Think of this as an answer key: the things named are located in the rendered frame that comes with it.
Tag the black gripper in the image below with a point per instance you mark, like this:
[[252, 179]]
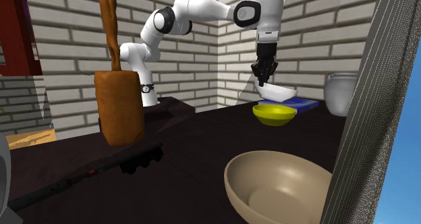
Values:
[[266, 52]]

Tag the white bowl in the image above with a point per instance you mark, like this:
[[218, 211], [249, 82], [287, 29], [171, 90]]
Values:
[[276, 92]]

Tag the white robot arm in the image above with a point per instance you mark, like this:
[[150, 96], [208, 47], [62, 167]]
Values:
[[197, 9]]

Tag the yellow bowl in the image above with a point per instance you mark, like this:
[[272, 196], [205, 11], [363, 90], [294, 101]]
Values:
[[274, 115]]

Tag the blue book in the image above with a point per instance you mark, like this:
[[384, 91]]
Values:
[[306, 104]]

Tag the pale grey vase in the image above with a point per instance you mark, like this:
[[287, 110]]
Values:
[[338, 95]]

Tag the dark robot stand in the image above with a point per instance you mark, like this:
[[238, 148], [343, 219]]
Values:
[[174, 107]]

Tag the large beige bowl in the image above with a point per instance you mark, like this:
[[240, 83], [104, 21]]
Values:
[[276, 187]]

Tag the long black tool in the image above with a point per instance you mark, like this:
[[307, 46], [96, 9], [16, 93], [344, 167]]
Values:
[[65, 183]]

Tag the light wooden furniture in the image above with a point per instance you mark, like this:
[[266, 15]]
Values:
[[29, 138]]

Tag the red cabinet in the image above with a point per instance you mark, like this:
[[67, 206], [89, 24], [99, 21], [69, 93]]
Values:
[[16, 32]]

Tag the grey rounded object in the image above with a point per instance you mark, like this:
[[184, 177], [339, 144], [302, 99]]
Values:
[[4, 180]]

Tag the grey striped window frame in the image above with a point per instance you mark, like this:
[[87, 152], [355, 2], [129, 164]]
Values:
[[371, 118]]

